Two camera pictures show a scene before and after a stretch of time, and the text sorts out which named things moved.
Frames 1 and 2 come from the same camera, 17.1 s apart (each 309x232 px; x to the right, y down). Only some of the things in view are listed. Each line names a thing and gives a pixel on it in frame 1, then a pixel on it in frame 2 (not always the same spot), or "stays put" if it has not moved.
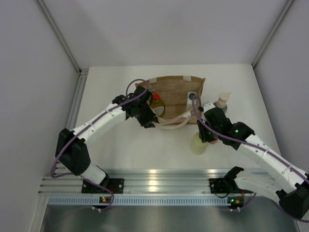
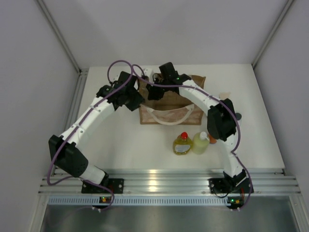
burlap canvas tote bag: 173,91 stays put
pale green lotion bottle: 197,146 stays put
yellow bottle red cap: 158,106 to 182,145
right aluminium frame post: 288,4 stays put
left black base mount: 116,185 stays put
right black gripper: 203,135 to 153,95
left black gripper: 147,123 to 138,99
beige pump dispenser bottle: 223,97 stays put
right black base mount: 224,185 stays put
